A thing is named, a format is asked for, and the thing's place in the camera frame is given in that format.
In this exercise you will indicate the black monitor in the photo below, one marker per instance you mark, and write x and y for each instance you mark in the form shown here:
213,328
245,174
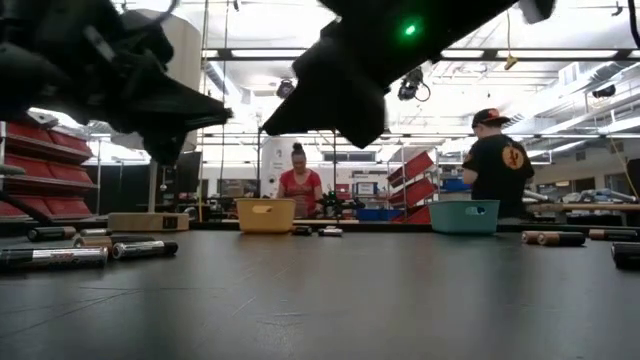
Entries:
190,172

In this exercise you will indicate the blue bin shelf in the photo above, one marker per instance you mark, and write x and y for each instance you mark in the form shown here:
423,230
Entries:
455,186

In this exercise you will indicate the black stand frame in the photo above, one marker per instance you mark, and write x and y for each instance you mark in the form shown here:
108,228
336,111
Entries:
259,170

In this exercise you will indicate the blue plastic crate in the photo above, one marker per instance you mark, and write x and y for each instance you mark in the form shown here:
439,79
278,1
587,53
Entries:
377,215

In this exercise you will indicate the person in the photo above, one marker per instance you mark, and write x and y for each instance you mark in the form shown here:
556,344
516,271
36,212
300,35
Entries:
500,170
300,187

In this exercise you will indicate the yellow plastic bin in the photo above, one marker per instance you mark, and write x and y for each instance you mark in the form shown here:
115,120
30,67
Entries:
265,217

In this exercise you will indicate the teal plastic bin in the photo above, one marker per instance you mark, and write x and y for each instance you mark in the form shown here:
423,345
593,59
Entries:
465,220

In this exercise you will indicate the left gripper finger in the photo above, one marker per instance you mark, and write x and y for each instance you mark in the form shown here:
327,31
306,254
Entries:
170,107
162,147

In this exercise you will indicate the background black robot arm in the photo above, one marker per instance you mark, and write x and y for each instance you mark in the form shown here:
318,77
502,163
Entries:
332,202

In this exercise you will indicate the white shade wooden lamp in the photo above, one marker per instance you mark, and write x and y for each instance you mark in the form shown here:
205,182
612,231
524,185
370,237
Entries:
187,57

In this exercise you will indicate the wooden table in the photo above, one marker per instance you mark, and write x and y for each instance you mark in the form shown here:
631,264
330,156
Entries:
590,206

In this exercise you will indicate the black aluminium table frame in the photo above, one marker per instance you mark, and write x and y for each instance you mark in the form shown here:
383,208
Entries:
375,227

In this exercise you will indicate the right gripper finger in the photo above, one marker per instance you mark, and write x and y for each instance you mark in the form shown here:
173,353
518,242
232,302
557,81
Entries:
335,100

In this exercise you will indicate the small blue screen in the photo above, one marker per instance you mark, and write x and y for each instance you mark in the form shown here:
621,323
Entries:
366,188

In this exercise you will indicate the black ceiling camera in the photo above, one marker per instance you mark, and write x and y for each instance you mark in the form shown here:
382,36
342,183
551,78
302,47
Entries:
282,90
410,87

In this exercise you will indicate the red storage bin rack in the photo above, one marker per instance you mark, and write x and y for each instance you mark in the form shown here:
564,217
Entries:
50,172
412,167

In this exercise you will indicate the white cabinet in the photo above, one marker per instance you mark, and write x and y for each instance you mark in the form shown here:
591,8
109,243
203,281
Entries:
275,160

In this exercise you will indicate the black overhead light bar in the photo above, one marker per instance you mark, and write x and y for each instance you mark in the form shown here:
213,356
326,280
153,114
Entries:
490,54

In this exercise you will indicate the black diagonal frame strut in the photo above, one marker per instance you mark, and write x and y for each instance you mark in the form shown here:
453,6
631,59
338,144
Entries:
25,207

